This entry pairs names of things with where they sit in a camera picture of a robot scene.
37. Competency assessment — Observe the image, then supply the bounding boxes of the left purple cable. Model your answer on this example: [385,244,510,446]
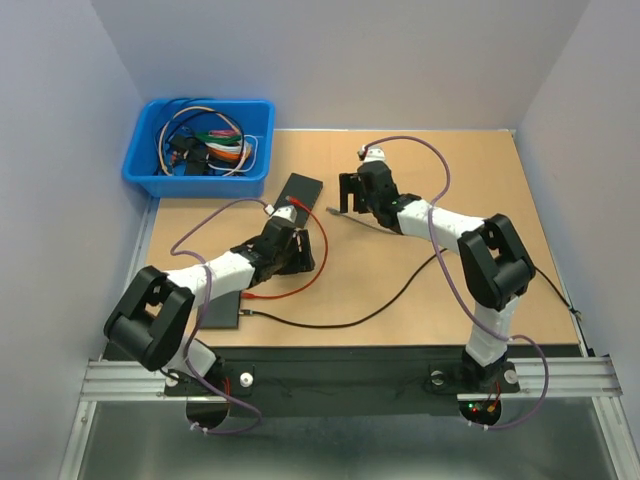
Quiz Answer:
[169,198,265,436]

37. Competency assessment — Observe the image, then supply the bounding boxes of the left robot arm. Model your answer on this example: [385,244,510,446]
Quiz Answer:
[104,216,315,394]

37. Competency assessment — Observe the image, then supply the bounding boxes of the aluminium frame rail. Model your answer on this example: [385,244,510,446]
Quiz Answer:
[79,199,626,401]

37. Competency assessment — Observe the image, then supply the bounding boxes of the black network switch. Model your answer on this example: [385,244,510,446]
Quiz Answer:
[201,291,241,330]
[274,173,324,210]

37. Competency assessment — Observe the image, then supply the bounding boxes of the grey ethernet cable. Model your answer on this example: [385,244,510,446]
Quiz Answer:
[325,205,401,236]

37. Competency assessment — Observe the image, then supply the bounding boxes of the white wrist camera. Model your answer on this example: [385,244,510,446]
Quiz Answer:
[264,204,297,224]
[357,145,386,163]

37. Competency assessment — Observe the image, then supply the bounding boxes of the red ethernet cable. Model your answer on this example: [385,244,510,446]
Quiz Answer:
[240,196,330,301]

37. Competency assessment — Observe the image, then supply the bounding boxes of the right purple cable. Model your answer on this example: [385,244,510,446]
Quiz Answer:
[364,135,551,432]

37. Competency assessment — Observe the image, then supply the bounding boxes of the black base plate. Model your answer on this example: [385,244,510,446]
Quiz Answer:
[164,343,521,430]

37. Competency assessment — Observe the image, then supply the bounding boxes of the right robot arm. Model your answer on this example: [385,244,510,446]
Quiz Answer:
[339,160,536,390]

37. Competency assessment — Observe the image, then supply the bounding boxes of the black ethernet cable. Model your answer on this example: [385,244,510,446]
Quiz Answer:
[238,249,586,330]

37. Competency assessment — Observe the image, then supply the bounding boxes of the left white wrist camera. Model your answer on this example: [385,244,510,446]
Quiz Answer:
[264,204,297,224]

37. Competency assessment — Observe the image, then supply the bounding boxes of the tangled cables in bin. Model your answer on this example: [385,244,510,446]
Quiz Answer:
[154,97,263,178]

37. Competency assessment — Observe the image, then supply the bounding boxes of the blue plastic bin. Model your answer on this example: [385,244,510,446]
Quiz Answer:
[122,98,276,198]

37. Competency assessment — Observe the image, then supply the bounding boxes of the purple cable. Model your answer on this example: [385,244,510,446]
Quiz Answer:
[169,198,265,436]
[364,135,551,432]

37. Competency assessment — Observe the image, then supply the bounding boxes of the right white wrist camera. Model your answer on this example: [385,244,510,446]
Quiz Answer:
[357,145,386,163]

